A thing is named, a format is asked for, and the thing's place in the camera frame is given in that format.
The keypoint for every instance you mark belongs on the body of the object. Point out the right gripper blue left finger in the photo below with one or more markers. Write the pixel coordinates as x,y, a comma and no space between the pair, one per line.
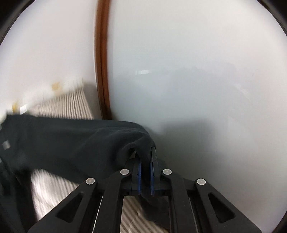
94,206

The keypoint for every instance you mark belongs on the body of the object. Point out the black long-sleeve sweatshirt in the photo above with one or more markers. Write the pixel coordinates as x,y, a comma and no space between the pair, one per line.
74,149

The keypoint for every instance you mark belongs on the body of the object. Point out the striped mattress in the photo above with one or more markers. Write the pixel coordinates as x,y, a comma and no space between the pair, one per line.
49,190

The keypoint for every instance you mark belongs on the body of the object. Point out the brown wooden door frame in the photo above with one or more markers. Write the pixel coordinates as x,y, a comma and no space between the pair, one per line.
100,52

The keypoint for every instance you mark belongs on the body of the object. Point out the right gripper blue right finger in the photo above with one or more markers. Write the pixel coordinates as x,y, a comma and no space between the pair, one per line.
195,205

